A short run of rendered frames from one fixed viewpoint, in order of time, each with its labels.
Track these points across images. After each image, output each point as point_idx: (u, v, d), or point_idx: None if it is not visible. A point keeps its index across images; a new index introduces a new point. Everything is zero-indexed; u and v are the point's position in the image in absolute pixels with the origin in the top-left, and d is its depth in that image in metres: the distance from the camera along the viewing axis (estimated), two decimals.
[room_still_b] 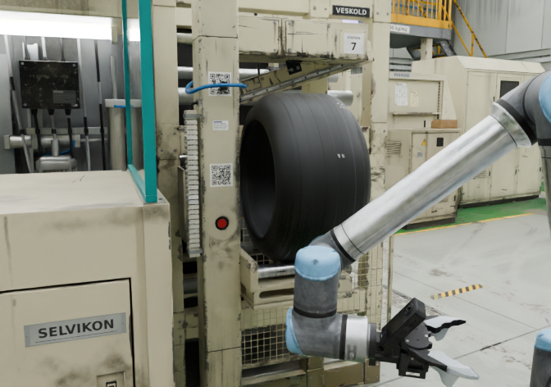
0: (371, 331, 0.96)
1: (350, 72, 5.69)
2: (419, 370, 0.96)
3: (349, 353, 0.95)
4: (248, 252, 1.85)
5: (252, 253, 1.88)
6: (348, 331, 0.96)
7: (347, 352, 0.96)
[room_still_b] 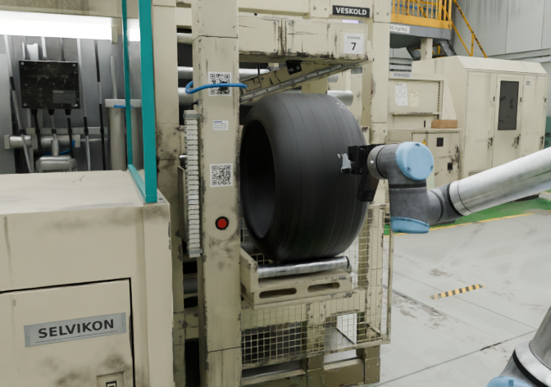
0: None
1: (350, 72, 5.69)
2: (351, 152, 1.36)
3: (372, 164, 1.23)
4: (248, 252, 1.85)
5: (252, 253, 1.88)
6: (381, 177, 1.23)
7: (374, 164, 1.22)
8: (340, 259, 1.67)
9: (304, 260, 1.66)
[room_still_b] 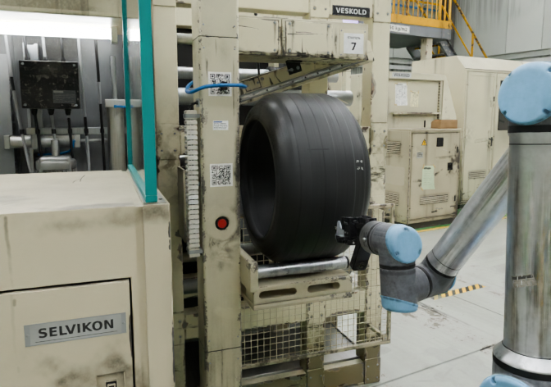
0: None
1: (350, 72, 5.69)
2: (344, 223, 1.42)
3: (364, 240, 1.28)
4: None
5: None
6: (373, 253, 1.29)
7: (366, 241, 1.28)
8: (339, 269, 1.69)
9: (308, 268, 1.63)
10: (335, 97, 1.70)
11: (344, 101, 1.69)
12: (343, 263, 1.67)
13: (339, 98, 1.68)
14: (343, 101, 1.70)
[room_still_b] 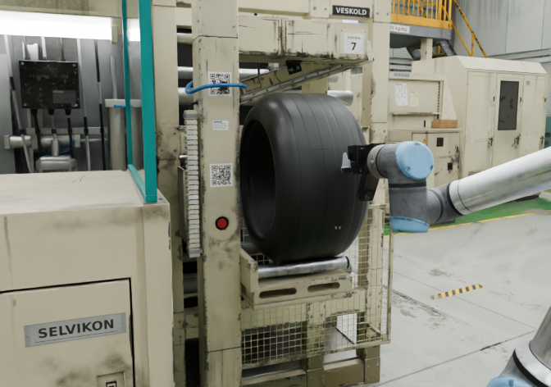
0: None
1: (350, 72, 5.69)
2: (351, 152, 1.36)
3: (372, 163, 1.23)
4: None
5: None
6: (381, 176, 1.23)
7: (374, 163, 1.22)
8: (339, 269, 1.69)
9: (308, 268, 1.63)
10: (335, 97, 1.70)
11: (344, 101, 1.69)
12: (343, 263, 1.67)
13: (339, 98, 1.68)
14: (343, 101, 1.70)
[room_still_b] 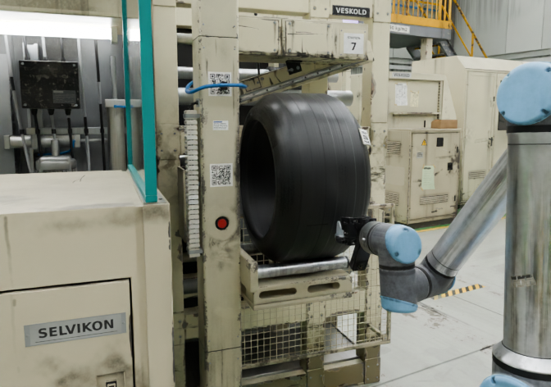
0: None
1: (350, 72, 5.69)
2: (344, 223, 1.42)
3: (364, 241, 1.28)
4: (246, 243, 1.87)
5: (254, 246, 1.86)
6: (373, 253, 1.29)
7: (366, 241, 1.28)
8: None
9: (305, 272, 1.66)
10: (361, 136, 1.54)
11: (368, 143, 1.55)
12: (339, 268, 1.70)
13: (363, 141, 1.53)
14: (368, 140, 1.56)
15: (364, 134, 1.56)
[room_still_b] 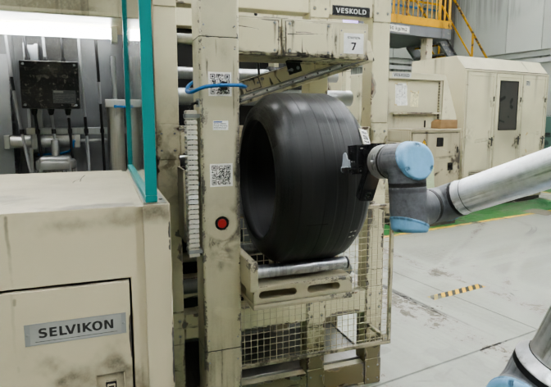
0: None
1: (350, 72, 5.69)
2: (351, 152, 1.36)
3: (372, 163, 1.23)
4: (246, 243, 1.87)
5: (254, 246, 1.86)
6: (381, 176, 1.23)
7: (374, 163, 1.22)
8: None
9: (305, 272, 1.66)
10: (361, 136, 1.54)
11: (368, 143, 1.55)
12: (339, 268, 1.70)
13: (363, 141, 1.53)
14: (368, 140, 1.56)
15: (364, 134, 1.56)
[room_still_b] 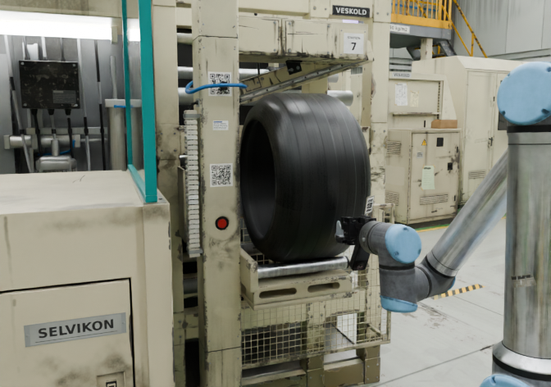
0: None
1: (350, 72, 5.69)
2: (343, 223, 1.42)
3: (363, 241, 1.28)
4: (248, 251, 1.85)
5: (253, 253, 1.87)
6: (372, 253, 1.29)
7: (366, 241, 1.28)
8: (339, 257, 1.68)
9: None
10: (365, 206, 1.54)
11: (370, 211, 1.56)
12: None
13: (365, 211, 1.54)
14: (371, 207, 1.56)
15: (370, 202, 1.54)
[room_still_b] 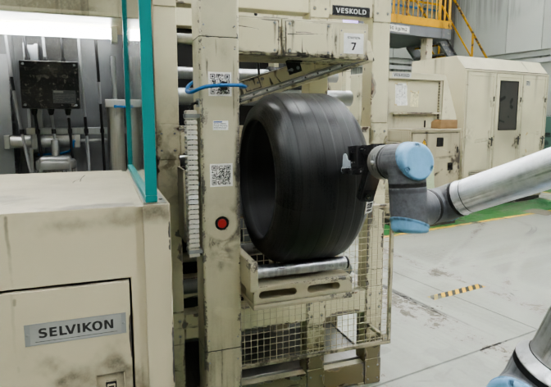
0: None
1: (350, 72, 5.69)
2: (351, 152, 1.36)
3: (372, 163, 1.23)
4: (248, 251, 1.85)
5: (253, 253, 1.87)
6: (381, 177, 1.23)
7: (374, 164, 1.22)
8: (339, 257, 1.68)
9: None
10: (365, 206, 1.54)
11: (370, 211, 1.56)
12: None
13: (365, 211, 1.54)
14: (371, 207, 1.56)
15: (370, 202, 1.54)
